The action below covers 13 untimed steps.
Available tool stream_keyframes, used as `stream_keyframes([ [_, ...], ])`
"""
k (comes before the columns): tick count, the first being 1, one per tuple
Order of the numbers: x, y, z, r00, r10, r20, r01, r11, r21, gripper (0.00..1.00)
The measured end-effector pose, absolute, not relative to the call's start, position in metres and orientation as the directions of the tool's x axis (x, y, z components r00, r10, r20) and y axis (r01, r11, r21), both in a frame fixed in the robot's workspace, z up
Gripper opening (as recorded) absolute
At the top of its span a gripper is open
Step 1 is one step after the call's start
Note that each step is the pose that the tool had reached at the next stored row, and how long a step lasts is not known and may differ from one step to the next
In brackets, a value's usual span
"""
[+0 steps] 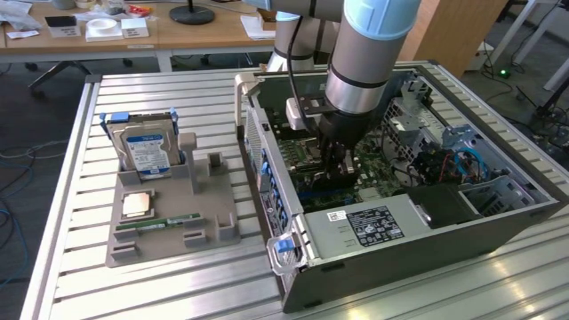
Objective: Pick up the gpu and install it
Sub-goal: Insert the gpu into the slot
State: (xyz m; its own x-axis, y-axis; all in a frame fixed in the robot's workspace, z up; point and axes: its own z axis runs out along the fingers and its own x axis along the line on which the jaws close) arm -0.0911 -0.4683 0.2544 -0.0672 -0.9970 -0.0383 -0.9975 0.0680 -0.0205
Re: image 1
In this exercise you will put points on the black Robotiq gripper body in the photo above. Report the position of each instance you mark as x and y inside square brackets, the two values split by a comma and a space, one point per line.
[344, 128]

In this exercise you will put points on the GPU card with silver bracket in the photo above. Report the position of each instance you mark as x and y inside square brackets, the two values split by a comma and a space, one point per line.
[329, 185]

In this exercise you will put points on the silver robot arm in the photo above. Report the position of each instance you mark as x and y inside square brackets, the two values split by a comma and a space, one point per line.
[364, 50]

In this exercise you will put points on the CPU socket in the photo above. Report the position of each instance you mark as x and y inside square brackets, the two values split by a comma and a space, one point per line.
[311, 151]

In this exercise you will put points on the green motherboard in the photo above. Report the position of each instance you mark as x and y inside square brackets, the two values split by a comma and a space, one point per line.
[377, 166]

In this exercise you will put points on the silver chipset heatsink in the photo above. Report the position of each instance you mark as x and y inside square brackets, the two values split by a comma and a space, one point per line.
[371, 195]

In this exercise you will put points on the blue expansion slot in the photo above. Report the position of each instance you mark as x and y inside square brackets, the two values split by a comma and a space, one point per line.
[304, 194]

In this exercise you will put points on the silver drive cage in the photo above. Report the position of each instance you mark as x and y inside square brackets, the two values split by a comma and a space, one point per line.
[409, 126]

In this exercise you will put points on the grey power supply unit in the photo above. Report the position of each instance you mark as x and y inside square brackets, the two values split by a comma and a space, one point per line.
[337, 233]

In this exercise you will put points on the open black PC case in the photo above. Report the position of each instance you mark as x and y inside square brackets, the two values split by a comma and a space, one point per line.
[400, 263]

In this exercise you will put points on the white paper stack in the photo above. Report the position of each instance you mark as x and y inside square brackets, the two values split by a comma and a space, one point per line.
[255, 30]

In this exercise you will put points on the grey parts rack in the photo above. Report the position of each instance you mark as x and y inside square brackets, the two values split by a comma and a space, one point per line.
[177, 200]

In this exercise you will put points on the silver disk bay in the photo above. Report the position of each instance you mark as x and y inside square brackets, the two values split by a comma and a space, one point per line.
[502, 196]

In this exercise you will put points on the hard disk in blue carrier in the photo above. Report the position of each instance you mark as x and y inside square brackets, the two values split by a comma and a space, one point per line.
[147, 150]

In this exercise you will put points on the green RAM stick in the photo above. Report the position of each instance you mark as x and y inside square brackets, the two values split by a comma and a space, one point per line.
[155, 223]

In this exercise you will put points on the silver CPU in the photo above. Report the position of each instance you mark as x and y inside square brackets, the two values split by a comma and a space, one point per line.
[135, 204]

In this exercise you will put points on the black lamp base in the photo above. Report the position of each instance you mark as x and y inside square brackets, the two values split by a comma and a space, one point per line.
[191, 16]

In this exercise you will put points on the plain white box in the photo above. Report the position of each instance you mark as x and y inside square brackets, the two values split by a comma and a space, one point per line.
[133, 28]

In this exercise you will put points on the small red object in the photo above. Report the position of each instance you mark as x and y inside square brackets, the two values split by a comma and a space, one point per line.
[139, 11]

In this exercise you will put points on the white tape roll block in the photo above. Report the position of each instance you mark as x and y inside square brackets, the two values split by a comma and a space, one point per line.
[104, 31]

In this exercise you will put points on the black office chair base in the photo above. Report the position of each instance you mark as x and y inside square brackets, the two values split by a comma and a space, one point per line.
[57, 71]

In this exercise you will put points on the wooden desk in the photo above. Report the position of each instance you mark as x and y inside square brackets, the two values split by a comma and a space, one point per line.
[67, 45]

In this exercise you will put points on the white box with black top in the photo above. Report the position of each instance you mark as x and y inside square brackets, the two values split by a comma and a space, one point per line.
[61, 28]

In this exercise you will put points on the white card with red print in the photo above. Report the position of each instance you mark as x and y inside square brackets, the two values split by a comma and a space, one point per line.
[21, 34]

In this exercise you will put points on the clear plastic bag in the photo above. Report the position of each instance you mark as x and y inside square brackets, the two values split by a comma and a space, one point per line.
[17, 16]

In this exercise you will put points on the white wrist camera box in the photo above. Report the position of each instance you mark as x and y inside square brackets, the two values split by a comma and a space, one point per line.
[295, 115]

